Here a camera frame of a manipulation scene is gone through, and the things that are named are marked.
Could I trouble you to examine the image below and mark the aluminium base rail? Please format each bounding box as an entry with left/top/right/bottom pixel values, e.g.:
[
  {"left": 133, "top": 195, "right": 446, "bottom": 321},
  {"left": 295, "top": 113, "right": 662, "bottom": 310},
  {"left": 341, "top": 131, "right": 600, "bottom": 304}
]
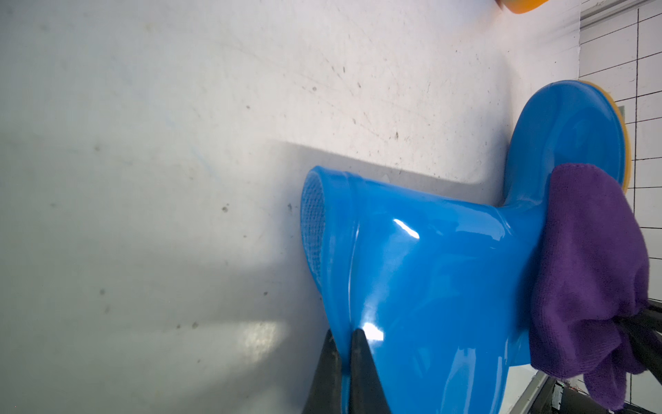
[{"left": 509, "top": 369, "right": 662, "bottom": 414}]

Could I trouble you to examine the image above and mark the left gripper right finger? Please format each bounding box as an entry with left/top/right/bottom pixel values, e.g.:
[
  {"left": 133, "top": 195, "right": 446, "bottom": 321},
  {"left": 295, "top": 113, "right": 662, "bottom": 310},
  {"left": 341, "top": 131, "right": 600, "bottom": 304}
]
[{"left": 349, "top": 329, "right": 391, "bottom": 414}]

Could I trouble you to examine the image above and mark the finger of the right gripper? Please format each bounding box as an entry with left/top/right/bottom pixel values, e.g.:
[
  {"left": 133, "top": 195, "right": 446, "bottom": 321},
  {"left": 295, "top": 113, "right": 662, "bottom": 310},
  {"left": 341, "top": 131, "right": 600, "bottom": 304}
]
[{"left": 616, "top": 299, "right": 662, "bottom": 383}]

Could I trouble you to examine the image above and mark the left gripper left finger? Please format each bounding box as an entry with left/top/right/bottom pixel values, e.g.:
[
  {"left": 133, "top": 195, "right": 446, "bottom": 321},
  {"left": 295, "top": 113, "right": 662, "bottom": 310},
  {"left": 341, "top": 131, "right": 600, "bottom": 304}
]
[{"left": 302, "top": 331, "right": 342, "bottom": 414}]

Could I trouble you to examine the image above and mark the purple cloth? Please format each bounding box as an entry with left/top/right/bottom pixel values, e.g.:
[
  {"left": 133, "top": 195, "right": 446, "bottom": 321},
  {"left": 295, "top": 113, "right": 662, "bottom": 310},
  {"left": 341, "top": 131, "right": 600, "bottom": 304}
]
[{"left": 529, "top": 164, "right": 649, "bottom": 411}]

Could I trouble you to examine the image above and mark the blue rubber boot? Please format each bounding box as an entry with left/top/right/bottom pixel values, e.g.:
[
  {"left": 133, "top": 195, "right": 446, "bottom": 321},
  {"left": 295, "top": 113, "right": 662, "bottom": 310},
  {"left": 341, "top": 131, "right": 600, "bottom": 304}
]
[
  {"left": 497, "top": 0, "right": 548, "bottom": 15},
  {"left": 300, "top": 80, "right": 629, "bottom": 413}
]

